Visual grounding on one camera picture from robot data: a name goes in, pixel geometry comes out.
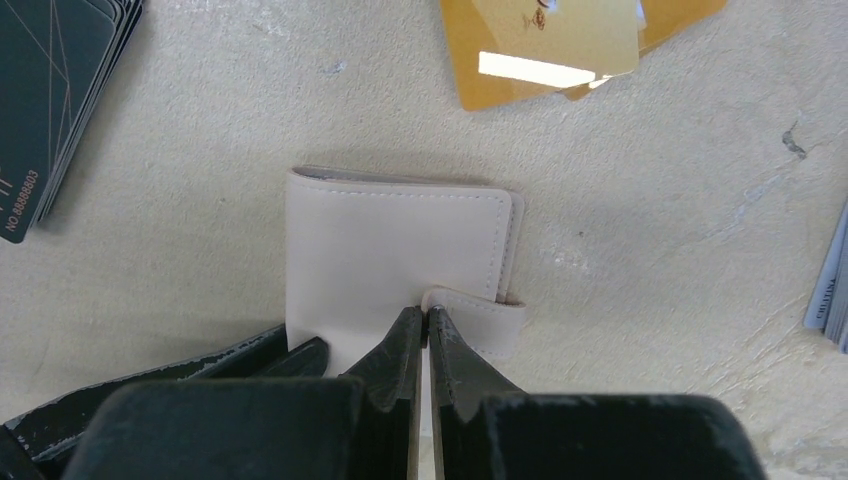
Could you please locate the silver credit card stack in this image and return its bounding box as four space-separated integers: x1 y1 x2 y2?
802 204 847 354

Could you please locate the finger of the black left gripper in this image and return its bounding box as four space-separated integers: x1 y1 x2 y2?
254 337 330 378
4 324 288 463

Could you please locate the gold credit card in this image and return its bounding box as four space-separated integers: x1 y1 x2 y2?
440 0 725 111

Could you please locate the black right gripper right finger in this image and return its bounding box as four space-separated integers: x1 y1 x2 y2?
427 307 766 479

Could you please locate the tan leather card holder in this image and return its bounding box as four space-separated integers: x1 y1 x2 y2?
285 166 527 374

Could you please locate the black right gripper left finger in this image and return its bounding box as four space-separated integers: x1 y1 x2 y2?
65 307 424 479

